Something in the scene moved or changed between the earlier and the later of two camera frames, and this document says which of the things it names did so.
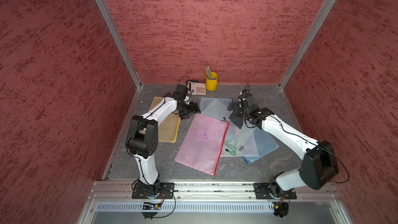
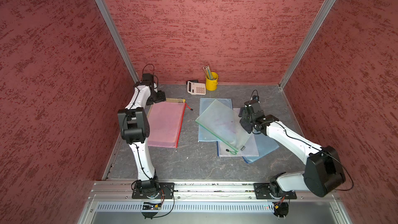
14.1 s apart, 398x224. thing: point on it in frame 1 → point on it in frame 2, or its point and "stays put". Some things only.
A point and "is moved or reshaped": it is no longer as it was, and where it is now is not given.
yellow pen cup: (211, 84) stays put
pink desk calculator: (196, 88) stays put
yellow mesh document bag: (167, 130) is moved or reshaped
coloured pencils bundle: (208, 72) stays put
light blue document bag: (205, 102) stays put
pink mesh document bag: (203, 144) → (165, 121)
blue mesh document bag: (265, 143) stays put
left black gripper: (194, 109) → (161, 97)
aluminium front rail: (111, 192) stays put
